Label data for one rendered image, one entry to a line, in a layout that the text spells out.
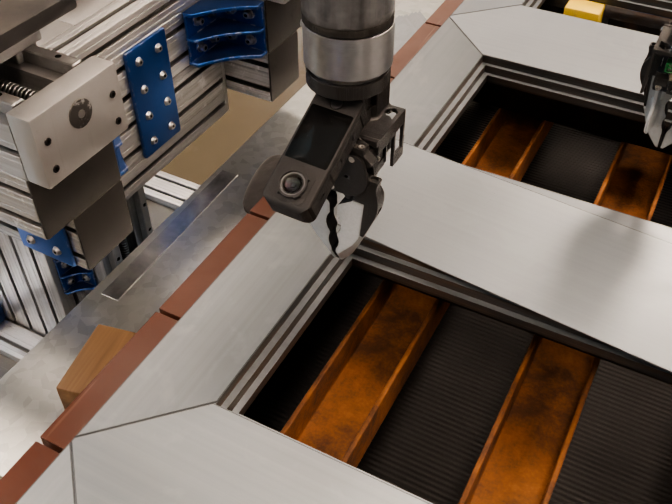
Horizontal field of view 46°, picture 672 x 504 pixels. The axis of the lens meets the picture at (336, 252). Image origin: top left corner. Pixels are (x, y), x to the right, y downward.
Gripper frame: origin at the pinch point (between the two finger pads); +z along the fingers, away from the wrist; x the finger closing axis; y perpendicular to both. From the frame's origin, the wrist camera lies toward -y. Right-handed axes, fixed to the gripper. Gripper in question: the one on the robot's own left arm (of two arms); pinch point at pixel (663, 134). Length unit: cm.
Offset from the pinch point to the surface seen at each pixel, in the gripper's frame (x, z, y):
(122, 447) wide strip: -33, 6, 61
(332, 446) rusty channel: -22, 23, 43
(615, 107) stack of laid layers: -7.6, 8.1, -16.3
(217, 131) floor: -128, 91, -80
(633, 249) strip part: 1.3, 5.7, 14.9
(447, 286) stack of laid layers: -15.4, 7.9, 27.8
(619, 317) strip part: 2.3, 5.8, 25.7
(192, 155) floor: -128, 91, -66
